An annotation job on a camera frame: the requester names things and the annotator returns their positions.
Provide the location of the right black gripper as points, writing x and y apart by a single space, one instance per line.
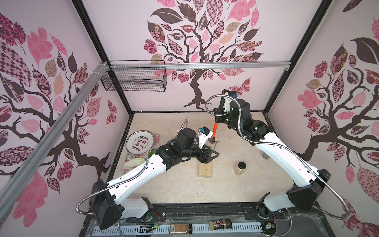
221 109

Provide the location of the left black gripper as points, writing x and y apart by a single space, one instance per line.
206 158

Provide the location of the wooden block with nails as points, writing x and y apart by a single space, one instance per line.
205 170

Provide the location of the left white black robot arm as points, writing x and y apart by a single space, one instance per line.
110 202

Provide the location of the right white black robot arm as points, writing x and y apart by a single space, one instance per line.
308 181

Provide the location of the glass jar black lid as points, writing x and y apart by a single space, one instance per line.
240 168

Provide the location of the white round plate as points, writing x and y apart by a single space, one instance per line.
139 142

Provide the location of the floral cloth mat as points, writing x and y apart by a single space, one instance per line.
146 155

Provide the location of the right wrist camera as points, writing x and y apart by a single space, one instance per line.
225 101

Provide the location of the white slotted cable duct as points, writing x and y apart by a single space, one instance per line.
163 230

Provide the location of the black wire basket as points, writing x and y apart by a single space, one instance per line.
136 75

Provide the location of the rear aluminium rail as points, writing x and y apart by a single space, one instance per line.
218 65

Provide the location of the aluminium rail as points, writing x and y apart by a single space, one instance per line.
24 174
218 65

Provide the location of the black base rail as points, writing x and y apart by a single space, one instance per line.
283 223

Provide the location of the left aluminium rail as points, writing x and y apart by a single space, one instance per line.
24 174

